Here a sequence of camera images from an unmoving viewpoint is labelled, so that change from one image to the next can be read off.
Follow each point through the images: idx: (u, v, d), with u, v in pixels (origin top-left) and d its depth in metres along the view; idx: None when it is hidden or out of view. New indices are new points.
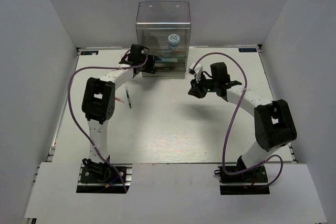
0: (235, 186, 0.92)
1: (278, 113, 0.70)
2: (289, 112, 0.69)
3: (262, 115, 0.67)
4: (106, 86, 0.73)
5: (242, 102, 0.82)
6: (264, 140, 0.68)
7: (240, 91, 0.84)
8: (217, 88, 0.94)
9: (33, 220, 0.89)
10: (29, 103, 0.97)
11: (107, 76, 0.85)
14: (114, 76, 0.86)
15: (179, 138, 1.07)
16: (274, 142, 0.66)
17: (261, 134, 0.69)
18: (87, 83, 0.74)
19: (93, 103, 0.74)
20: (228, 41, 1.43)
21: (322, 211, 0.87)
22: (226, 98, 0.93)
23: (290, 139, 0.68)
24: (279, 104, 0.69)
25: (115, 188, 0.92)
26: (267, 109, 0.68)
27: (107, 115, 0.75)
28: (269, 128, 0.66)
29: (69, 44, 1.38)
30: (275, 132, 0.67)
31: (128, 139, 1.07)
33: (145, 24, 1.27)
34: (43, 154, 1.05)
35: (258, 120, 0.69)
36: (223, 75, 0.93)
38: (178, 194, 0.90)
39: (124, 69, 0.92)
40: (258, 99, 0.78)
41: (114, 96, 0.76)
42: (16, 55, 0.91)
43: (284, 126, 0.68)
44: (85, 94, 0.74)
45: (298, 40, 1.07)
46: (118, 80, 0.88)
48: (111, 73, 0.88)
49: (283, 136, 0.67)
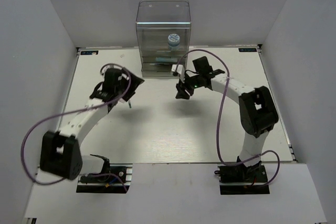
0: (234, 186, 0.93)
1: (260, 98, 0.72)
2: (271, 97, 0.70)
3: (244, 100, 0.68)
4: (65, 142, 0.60)
5: (227, 92, 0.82)
6: (249, 125, 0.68)
7: (223, 80, 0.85)
8: (201, 80, 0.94)
9: (33, 220, 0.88)
10: (29, 103, 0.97)
11: (70, 127, 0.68)
14: (79, 124, 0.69)
15: (179, 138, 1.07)
16: (259, 125, 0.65)
17: (246, 118, 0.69)
18: (43, 138, 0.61)
19: (53, 162, 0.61)
20: (228, 41, 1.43)
21: (322, 211, 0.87)
22: (211, 88, 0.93)
23: (274, 122, 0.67)
24: (261, 90, 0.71)
25: (115, 188, 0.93)
26: (249, 95, 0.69)
27: (72, 176, 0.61)
28: (252, 111, 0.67)
29: (69, 44, 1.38)
30: (259, 116, 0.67)
31: (127, 140, 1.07)
33: (145, 24, 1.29)
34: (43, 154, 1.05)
35: (242, 107, 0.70)
36: (206, 66, 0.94)
38: (177, 193, 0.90)
39: (94, 109, 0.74)
40: (242, 86, 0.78)
41: (79, 150, 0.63)
42: (16, 55, 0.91)
43: (267, 110, 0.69)
44: (43, 152, 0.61)
45: (298, 40, 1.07)
46: (85, 127, 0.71)
48: (76, 118, 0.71)
49: (266, 118, 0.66)
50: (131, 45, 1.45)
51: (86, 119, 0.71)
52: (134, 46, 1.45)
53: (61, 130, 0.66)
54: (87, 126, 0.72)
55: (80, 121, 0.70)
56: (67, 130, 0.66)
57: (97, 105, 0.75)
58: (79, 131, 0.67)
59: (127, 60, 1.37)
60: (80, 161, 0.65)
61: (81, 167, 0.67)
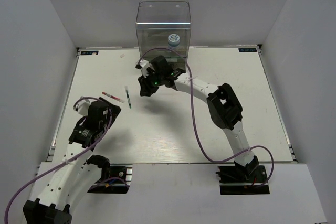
0: (234, 186, 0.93)
1: (224, 94, 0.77)
2: (232, 91, 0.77)
3: (212, 101, 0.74)
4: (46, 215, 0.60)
5: (194, 92, 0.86)
6: (219, 120, 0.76)
7: (187, 81, 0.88)
8: (165, 81, 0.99)
9: None
10: (29, 104, 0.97)
11: (50, 191, 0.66)
14: (59, 185, 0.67)
15: (179, 138, 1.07)
16: (228, 120, 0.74)
17: (216, 116, 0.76)
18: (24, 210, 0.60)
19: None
20: (228, 41, 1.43)
21: (323, 211, 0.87)
22: (175, 88, 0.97)
23: (240, 112, 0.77)
24: (223, 87, 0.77)
25: (115, 188, 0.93)
26: (215, 96, 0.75)
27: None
28: (220, 109, 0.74)
29: (69, 44, 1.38)
30: (226, 112, 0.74)
31: (127, 140, 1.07)
33: (145, 24, 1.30)
34: (43, 153, 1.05)
35: (210, 107, 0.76)
36: (165, 67, 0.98)
38: (177, 193, 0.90)
39: (71, 161, 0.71)
40: (207, 87, 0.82)
41: (63, 214, 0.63)
42: (16, 55, 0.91)
43: (232, 104, 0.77)
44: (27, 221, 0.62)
45: (298, 40, 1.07)
46: (67, 184, 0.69)
48: (55, 177, 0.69)
49: (232, 112, 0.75)
50: (131, 45, 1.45)
51: (66, 177, 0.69)
52: (134, 46, 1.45)
53: (41, 199, 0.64)
54: (70, 180, 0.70)
55: (58, 182, 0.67)
56: (47, 194, 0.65)
57: (77, 153, 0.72)
58: (59, 195, 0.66)
59: (127, 60, 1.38)
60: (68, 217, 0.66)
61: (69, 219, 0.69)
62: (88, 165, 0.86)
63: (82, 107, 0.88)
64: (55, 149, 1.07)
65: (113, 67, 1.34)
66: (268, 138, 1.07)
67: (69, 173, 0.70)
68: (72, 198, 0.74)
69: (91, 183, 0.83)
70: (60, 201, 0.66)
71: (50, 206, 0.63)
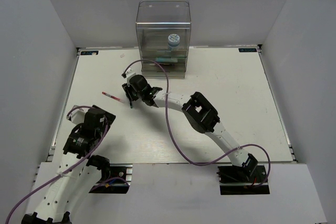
0: (235, 187, 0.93)
1: (198, 102, 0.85)
2: (204, 97, 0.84)
3: (187, 111, 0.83)
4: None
5: (169, 104, 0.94)
6: (199, 127, 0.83)
7: (163, 96, 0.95)
8: (145, 100, 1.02)
9: None
10: (29, 104, 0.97)
11: (46, 204, 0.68)
14: (55, 199, 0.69)
15: (179, 138, 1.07)
16: (206, 125, 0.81)
17: (195, 124, 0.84)
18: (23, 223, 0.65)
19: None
20: (228, 41, 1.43)
21: (323, 211, 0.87)
22: (156, 106, 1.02)
23: (215, 114, 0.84)
24: (195, 96, 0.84)
25: (115, 188, 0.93)
26: (189, 106, 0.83)
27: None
28: (196, 117, 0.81)
29: (69, 44, 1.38)
30: (202, 117, 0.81)
31: (126, 140, 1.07)
33: (146, 24, 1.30)
34: (43, 153, 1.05)
35: (188, 116, 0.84)
36: (145, 86, 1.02)
38: (178, 193, 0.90)
39: (65, 174, 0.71)
40: (180, 98, 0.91)
41: None
42: (16, 55, 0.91)
43: (207, 109, 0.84)
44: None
45: (298, 40, 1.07)
46: (63, 196, 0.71)
48: (51, 189, 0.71)
49: (208, 116, 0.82)
50: (132, 45, 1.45)
51: (62, 189, 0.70)
52: (134, 46, 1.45)
53: (38, 213, 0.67)
54: (67, 192, 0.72)
55: (54, 196, 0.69)
56: (43, 208, 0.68)
57: (72, 165, 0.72)
58: (55, 210, 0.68)
59: (127, 60, 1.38)
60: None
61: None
62: (88, 167, 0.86)
63: (75, 116, 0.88)
64: (55, 149, 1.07)
65: (113, 67, 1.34)
66: (268, 138, 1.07)
67: (64, 185, 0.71)
68: (71, 205, 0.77)
69: (91, 186, 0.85)
70: (57, 215, 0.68)
71: (47, 221, 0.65)
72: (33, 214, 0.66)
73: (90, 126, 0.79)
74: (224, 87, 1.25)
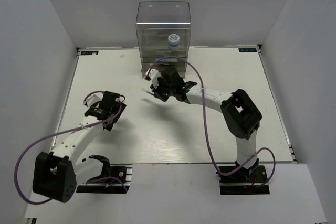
0: (234, 187, 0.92)
1: (240, 102, 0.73)
2: (249, 98, 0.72)
3: (228, 109, 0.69)
4: (59, 164, 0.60)
5: (207, 103, 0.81)
6: (238, 130, 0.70)
7: (199, 92, 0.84)
8: (177, 95, 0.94)
9: (33, 220, 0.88)
10: (29, 103, 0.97)
11: (64, 147, 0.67)
14: (73, 144, 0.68)
15: (179, 139, 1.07)
16: (247, 128, 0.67)
17: (233, 126, 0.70)
18: (37, 160, 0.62)
19: (45, 184, 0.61)
20: (228, 41, 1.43)
21: (323, 211, 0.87)
22: (188, 102, 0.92)
23: (259, 119, 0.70)
24: (238, 94, 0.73)
25: (115, 188, 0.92)
26: (230, 104, 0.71)
27: (65, 198, 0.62)
28: (238, 117, 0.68)
29: (69, 44, 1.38)
30: (244, 119, 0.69)
31: (126, 140, 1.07)
33: (145, 24, 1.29)
34: (45, 145, 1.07)
35: (226, 115, 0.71)
36: (177, 80, 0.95)
38: (178, 193, 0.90)
39: (87, 127, 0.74)
40: (219, 95, 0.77)
41: (72, 173, 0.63)
42: (16, 55, 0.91)
43: (250, 111, 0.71)
44: (35, 174, 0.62)
45: (298, 40, 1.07)
46: (80, 147, 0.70)
48: (70, 138, 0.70)
49: (251, 120, 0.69)
50: (131, 45, 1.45)
51: (81, 138, 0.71)
52: (134, 46, 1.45)
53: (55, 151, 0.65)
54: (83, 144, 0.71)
55: (73, 141, 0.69)
56: (59, 151, 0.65)
57: (93, 122, 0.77)
58: (72, 152, 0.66)
59: (127, 60, 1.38)
60: (73, 182, 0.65)
61: (75, 186, 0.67)
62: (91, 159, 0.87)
63: (92, 101, 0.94)
64: (58, 138, 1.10)
65: (113, 67, 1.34)
66: (268, 138, 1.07)
67: (84, 137, 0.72)
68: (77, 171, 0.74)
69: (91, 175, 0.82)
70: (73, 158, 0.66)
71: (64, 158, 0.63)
72: (50, 152, 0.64)
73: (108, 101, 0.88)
74: (225, 87, 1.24)
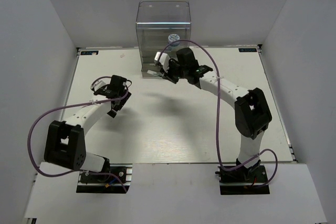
0: (234, 186, 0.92)
1: (254, 100, 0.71)
2: (264, 98, 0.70)
3: (241, 106, 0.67)
4: (72, 131, 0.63)
5: (221, 94, 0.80)
6: (245, 128, 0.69)
7: (214, 81, 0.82)
8: (190, 77, 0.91)
9: (33, 220, 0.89)
10: (29, 103, 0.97)
11: (75, 117, 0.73)
14: (84, 116, 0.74)
15: (179, 139, 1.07)
16: (254, 128, 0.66)
17: (242, 123, 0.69)
18: (50, 127, 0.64)
19: (57, 152, 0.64)
20: (228, 41, 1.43)
21: (322, 211, 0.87)
22: (199, 85, 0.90)
23: (268, 121, 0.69)
24: (255, 93, 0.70)
25: (115, 188, 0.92)
26: (244, 100, 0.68)
27: (75, 166, 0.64)
28: (249, 116, 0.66)
29: (69, 44, 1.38)
30: (254, 119, 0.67)
31: (127, 140, 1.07)
33: (145, 24, 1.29)
34: (54, 116, 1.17)
35: (237, 112, 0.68)
36: (192, 61, 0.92)
38: (178, 194, 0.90)
39: (97, 103, 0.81)
40: (235, 89, 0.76)
41: (84, 142, 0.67)
42: (16, 55, 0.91)
43: (261, 112, 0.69)
44: (48, 142, 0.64)
45: (298, 40, 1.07)
46: (90, 119, 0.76)
48: (81, 111, 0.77)
49: (262, 120, 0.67)
50: (131, 45, 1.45)
51: (91, 112, 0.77)
52: (134, 46, 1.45)
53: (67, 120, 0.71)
54: (92, 118, 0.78)
55: (84, 114, 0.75)
56: (71, 121, 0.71)
57: (102, 100, 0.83)
58: (84, 121, 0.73)
59: (127, 60, 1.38)
60: (83, 152, 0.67)
61: (84, 158, 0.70)
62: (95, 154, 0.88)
63: (99, 85, 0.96)
64: (65, 111, 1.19)
65: (113, 67, 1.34)
66: (268, 138, 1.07)
67: (93, 111, 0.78)
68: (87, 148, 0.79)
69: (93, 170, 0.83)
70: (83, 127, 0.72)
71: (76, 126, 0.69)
72: (63, 121, 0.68)
73: (115, 84, 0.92)
74: None
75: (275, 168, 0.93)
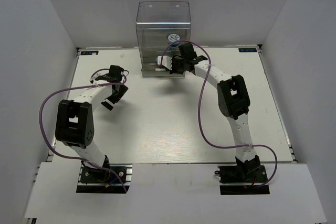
0: (235, 186, 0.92)
1: (236, 86, 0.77)
2: (244, 85, 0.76)
3: (222, 89, 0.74)
4: (81, 107, 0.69)
5: (209, 78, 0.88)
6: (224, 108, 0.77)
7: (206, 67, 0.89)
8: (187, 64, 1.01)
9: (34, 219, 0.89)
10: (29, 103, 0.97)
11: (82, 97, 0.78)
14: (90, 95, 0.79)
15: (179, 138, 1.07)
16: (232, 109, 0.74)
17: (222, 103, 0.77)
18: (60, 106, 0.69)
19: (67, 129, 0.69)
20: (228, 41, 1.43)
21: (323, 211, 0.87)
22: (194, 73, 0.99)
23: (247, 105, 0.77)
24: (237, 78, 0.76)
25: (115, 188, 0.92)
26: (226, 84, 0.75)
27: (86, 141, 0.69)
28: (228, 98, 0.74)
29: (69, 44, 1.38)
30: (232, 101, 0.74)
31: (126, 140, 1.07)
33: (145, 24, 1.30)
34: (60, 97, 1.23)
35: (219, 93, 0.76)
36: (190, 52, 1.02)
38: (177, 193, 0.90)
39: (101, 85, 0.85)
40: (221, 74, 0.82)
41: (92, 118, 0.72)
42: (16, 56, 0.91)
43: (241, 96, 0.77)
44: (59, 120, 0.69)
45: (298, 40, 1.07)
46: (95, 99, 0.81)
48: (86, 92, 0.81)
49: (239, 104, 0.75)
50: (132, 45, 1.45)
51: (96, 92, 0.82)
52: (134, 46, 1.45)
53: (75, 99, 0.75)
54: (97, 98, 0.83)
55: (90, 93, 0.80)
56: (79, 100, 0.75)
57: (104, 83, 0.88)
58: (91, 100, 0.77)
59: (127, 60, 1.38)
60: (91, 128, 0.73)
61: (93, 135, 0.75)
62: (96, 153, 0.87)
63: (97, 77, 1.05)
64: (70, 92, 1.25)
65: None
66: (268, 138, 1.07)
67: (98, 93, 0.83)
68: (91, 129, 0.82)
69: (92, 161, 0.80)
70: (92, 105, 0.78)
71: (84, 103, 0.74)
72: (71, 100, 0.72)
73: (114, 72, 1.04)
74: None
75: (276, 168, 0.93)
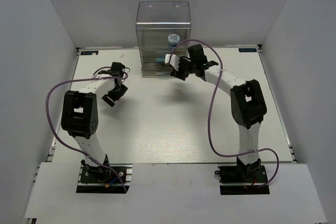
0: (235, 186, 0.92)
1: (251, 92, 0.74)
2: (260, 91, 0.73)
3: (237, 94, 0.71)
4: (86, 97, 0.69)
5: (221, 84, 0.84)
6: (238, 115, 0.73)
7: (217, 72, 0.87)
8: (196, 70, 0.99)
9: (33, 220, 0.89)
10: (29, 103, 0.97)
11: (86, 88, 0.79)
14: (94, 86, 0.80)
15: (179, 138, 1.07)
16: (248, 117, 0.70)
17: (236, 110, 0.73)
18: (65, 96, 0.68)
19: (73, 118, 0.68)
20: (228, 41, 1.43)
21: (323, 211, 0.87)
22: (204, 79, 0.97)
23: (262, 113, 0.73)
24: (252, 84, 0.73)
25: (115, 188, 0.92)
26: (240, 89, 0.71)
27: (91, 130, 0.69)
28: (243, 104, 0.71)
29: (69, 44, 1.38)
30: (247, 107, 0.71)
31: (126, 140, 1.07)
33: (145, 24, 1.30)
34: (62, 90, 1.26)
35: (232, 98, 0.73)
36: (199, 56, 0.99)
38: (178, 194, 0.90)
39: (104, 78, 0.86)
40: (234, 79, 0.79)
41: (96, 108, 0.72)
42: (16, 56, 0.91)
43: (256, 103, 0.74)
44: (64, 109, 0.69)
45: (298, 40, 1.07)
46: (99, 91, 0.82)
48: (91, 83, 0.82)
49: (255, 111, 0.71)
50: (132, 45, 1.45)
51: (99, 84, 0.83)
52: (134, 46, 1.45)
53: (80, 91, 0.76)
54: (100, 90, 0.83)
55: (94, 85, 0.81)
56: (83, 91, 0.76)
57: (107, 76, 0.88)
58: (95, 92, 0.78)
59: (127, 60, 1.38)
60: (96, 117, 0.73)
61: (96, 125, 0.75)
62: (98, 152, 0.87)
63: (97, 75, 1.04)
64: (72, 84, 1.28)
65: None
66: (268, 138, 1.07)
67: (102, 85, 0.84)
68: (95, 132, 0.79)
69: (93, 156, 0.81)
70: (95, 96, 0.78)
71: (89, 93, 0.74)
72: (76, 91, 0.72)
73: (116, 67, 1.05)
74: None
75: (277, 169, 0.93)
